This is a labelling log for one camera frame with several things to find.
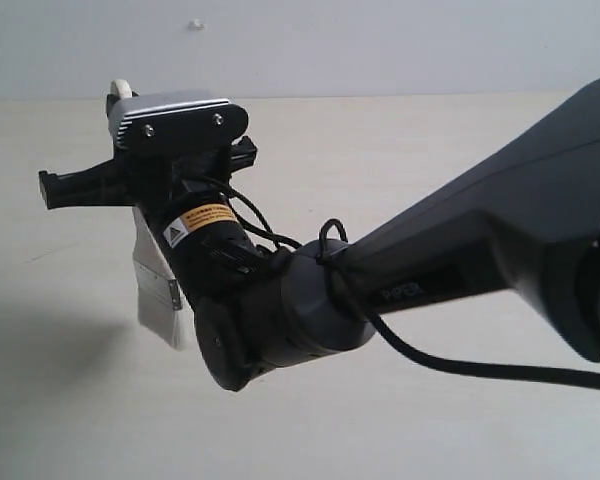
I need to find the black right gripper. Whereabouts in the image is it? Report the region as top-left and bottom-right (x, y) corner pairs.
(37, 94), (301, 394)

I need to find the white paint brush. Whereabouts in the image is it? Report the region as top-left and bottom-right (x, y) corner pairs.
(108, 78), (191, 351)

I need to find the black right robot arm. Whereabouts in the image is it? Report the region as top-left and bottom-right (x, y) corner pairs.
(38, 78), (600, 392)

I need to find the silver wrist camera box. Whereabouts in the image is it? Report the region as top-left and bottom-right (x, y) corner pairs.
(105, 91), (249, 156)

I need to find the small white wall hook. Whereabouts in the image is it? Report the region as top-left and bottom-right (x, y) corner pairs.
(187, 19), (206, 31)

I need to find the black cable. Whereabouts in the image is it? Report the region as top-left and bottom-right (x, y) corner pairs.
(189, 174), (600, 396)

